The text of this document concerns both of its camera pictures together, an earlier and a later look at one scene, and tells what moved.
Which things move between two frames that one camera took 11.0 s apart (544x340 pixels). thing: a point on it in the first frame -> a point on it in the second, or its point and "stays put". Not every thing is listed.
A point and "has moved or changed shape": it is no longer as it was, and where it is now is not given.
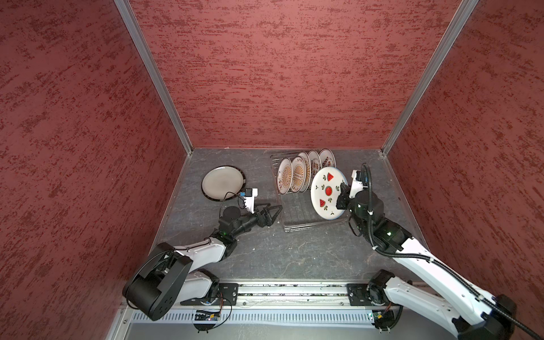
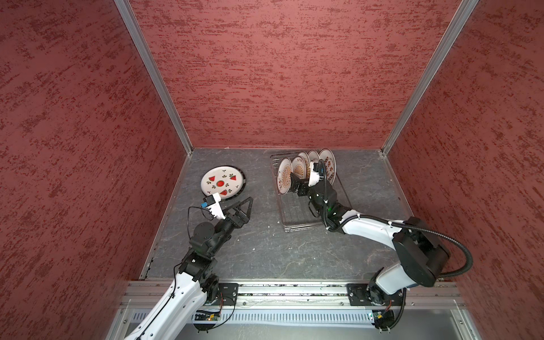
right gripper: (343, 197) -> (295, 185)
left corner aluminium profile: (138, 36) stays put
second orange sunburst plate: (300, 173) stays put
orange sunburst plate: (285, 176) stays put
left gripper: (268, 221) -> (244, 219)
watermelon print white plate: (324, 193) has moved or changed shape
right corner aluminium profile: (452, 30) stays put
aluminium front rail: (292, 295) stays put
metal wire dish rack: (297, 208) stays put
